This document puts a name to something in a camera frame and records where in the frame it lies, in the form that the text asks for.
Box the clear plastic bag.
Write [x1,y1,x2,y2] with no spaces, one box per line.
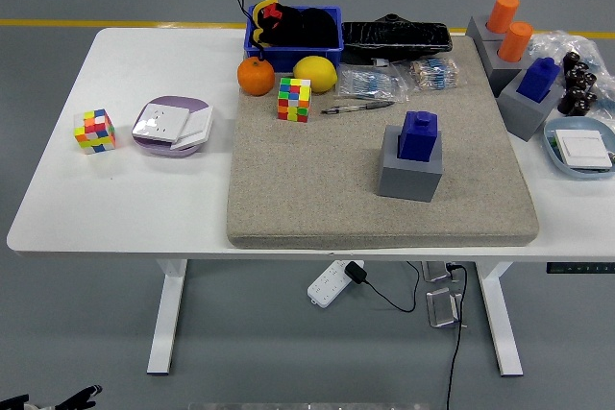
[528,29,615,121]

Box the black power cable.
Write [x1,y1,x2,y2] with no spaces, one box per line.
[444,263,468,410]

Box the black adapter cable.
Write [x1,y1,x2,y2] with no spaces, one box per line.
[362,260,422,314]

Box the grey cylinder holder block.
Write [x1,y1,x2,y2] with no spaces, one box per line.
[465,14,505,41]
[474,36,534,97]

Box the black power adapter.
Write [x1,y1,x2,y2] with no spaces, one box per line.
[344,260,369,285]

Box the silver black pen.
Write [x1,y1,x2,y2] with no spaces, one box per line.
[320,99,398,116]

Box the bag of tan resistors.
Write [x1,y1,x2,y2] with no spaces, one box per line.
[406,57,466,93]

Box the yellow lemon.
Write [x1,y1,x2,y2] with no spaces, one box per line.
[292,55,338,93]

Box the metal bracket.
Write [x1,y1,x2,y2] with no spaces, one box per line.
[426,286,465,330]
[421,260,463,283]

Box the grey-brown mat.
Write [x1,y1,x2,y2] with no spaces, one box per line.
[225,35,540,251]

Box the white wall switch panel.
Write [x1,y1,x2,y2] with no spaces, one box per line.
[170,105,214,151]
[553,129,614,171]

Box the purple plate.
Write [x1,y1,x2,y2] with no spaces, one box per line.
[132,95,214,158]

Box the black cloth bundle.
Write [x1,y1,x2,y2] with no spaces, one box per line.
[276,5,340,49]

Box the yellow black tool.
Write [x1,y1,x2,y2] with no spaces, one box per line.
[250,0,284,49]

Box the white-edged puzzle cube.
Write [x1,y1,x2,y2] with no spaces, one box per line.
[73,108,118,156]
[277,76,312,124]

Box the orange cylinder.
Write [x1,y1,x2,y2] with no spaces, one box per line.
[487,0,521,33]
[497,21,533,63]

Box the white wall socket panel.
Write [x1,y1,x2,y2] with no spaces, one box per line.
[132,103,192,145]

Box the white table leg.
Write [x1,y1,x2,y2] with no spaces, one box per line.
[475,261,525,377]
[146,259,188,375]

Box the grey seal holder block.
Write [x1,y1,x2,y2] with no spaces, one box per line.
[496,66,564,142]
[376,125,444,204]

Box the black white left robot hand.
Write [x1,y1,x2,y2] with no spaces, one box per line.
[0,384,104,410]

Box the black wrapped long object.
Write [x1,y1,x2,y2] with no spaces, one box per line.
[340,12,454,64]

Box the light blue plate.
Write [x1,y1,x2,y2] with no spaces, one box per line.
[542,116,615,181]

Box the white power strip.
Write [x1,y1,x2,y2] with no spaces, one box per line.
[307,259,353,309]

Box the black table control panel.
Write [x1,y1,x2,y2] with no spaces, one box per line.
[546,261,615,276]

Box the bag of blue resistors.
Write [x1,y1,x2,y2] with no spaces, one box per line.
[334,63,409,104]

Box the blue plastic bin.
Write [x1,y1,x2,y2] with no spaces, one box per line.
[243,5,345,73]

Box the orange fruit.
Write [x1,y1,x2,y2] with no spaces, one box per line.
[236,56,276,97]

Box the blue seal stamp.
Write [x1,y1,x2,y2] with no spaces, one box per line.
[516,57,562,104]
[396,110,441,162]

